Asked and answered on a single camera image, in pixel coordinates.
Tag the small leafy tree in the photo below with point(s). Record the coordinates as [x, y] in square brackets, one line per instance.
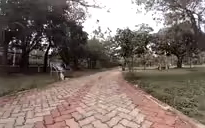
[131, 41]

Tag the green grass area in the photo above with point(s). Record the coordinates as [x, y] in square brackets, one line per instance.
[176, 86]
[16, 83]

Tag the broad leafy tree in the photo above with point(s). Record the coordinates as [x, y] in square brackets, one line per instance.
[178, 42]

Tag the row of dark trees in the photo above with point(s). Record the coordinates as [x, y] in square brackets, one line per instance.
[33, 26]

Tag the metal fence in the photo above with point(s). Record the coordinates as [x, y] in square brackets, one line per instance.
[3, 59]

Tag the red brick path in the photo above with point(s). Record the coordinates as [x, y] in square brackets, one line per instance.
[100, 100]

